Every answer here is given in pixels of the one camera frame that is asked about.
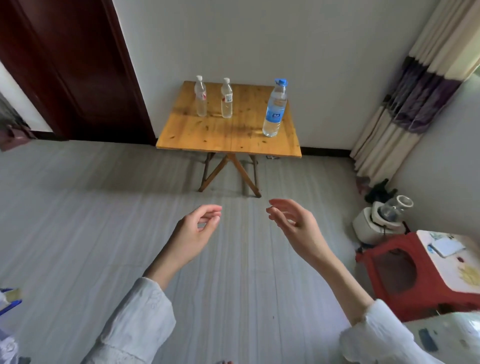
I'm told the person's right hand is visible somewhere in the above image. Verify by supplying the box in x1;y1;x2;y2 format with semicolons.
266;198;331;266

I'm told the person's left hand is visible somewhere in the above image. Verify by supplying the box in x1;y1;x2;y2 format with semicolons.
166;204;223;265

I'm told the person's left forearm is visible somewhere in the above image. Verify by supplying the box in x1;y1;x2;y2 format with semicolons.
80;252;181;364

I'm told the person's right forearm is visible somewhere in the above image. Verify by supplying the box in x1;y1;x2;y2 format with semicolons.
312;252;436;364

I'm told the wooden folding table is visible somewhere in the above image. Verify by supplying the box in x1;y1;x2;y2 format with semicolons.
155;80;302;199

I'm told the black object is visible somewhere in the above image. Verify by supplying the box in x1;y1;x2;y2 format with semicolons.
364;179;399;205

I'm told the large blue-capped water bottle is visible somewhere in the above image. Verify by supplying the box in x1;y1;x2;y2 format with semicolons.
262;78;288;138

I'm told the clear glass jar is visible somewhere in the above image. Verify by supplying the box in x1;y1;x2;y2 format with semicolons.
378;195;414;223

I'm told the small white-capped water bottle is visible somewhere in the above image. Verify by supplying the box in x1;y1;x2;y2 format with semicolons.
194;75;208;117
220;77;233;119

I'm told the cream and purple curtain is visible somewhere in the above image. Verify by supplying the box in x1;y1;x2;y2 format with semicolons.
349;0;480;187

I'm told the red plastic stool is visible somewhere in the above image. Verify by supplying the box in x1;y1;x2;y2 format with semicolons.
355;230;480;322

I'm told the white notepad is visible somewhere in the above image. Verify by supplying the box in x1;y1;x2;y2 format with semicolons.
430;237;466;259

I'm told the dark red wooden door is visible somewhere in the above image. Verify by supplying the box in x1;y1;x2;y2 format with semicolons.
0;0;157;145

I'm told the white patterned cloth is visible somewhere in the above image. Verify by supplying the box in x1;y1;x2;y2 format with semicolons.
403;311;480;364

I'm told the blue plastic item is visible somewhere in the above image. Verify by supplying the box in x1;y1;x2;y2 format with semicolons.
0;287;23;316

